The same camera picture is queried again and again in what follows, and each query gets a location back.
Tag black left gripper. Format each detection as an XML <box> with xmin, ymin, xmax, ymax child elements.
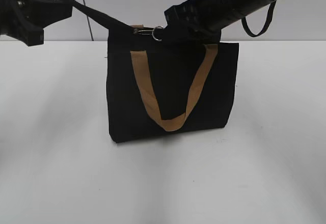
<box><xmin>1</xmin><ymin>0</ymin><xmax>72</xmax><ymax>47</ymax></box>

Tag black bag side strap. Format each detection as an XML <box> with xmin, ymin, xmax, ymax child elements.
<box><xmin>63</xmin><ymin>0</ymin><xmax>133</xmax><ymax>31</ymax></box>

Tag silver metal snap clasp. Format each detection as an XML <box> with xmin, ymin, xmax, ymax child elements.
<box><xmin>133</xmin><ymin>26</ymin><xmax>165</xmax><ymax>42</ymax></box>

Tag tan bag handle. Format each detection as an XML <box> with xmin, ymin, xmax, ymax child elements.
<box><xmin>131</xmin><ymin>24</ymin><xmax>144</xmax><ymax>29</ymax></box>
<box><xmin>130</xmin><ymin>44</ymin><xmax>219</xmax><ymax>132</ymax></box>

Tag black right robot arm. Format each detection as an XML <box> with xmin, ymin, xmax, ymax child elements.
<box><xmin>162</xmin><ymin>0</ymin><xmax>277</xmax><ymax>43</ymax></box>

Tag tan rear bag handle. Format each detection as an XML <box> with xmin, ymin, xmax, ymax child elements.
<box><xmin>131</xmin><ymin>24</ymin><xmax>144</xmax><ymax>29</ymax></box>

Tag black tote bag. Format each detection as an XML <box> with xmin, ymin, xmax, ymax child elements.
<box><xmin>106</xmin><ymin>26</ymin><xmax>239</xmax><ymax>143</ymax></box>

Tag black cable loop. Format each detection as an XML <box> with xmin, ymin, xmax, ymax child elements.
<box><xmin>241</xmin><ymin>0</ymin><xmax>277</xmax><ymax>37</ymax></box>

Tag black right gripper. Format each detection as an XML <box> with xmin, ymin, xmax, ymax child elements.
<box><xmin>164</xmin><ymin>0</ymin><xmax>221</xmax><ymax>43</ymax></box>

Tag tan front bag handle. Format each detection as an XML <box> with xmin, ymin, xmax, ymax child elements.
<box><xmin>130</xmin><ymin>44</ymin><xmax>219</xmax><ymax>132</ymax></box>

